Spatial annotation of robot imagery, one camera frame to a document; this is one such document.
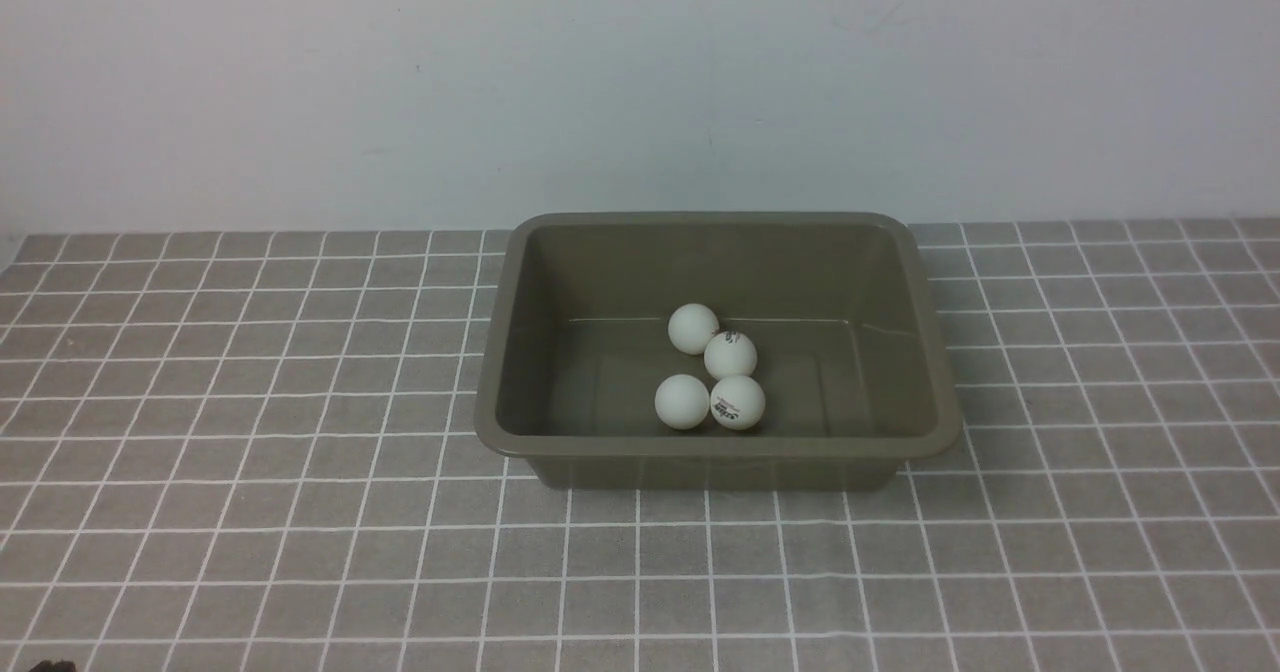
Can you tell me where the white table-tennis ball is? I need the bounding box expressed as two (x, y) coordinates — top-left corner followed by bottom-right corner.
(703, 330), (759, 380)
(710, 375), (765, 431)
(654, 372), (710, 431)
(667, 303), (721, 356)

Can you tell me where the small dark object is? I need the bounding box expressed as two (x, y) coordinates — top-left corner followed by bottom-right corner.
(29, 659), (78, 672)

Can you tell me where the olive green plastic bin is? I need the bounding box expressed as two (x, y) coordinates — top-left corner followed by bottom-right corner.
(474, 212), (963, 492)

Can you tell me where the grey checkered tablecloth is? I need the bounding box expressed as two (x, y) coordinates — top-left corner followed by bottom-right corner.
(1, 218), (1279, 671)

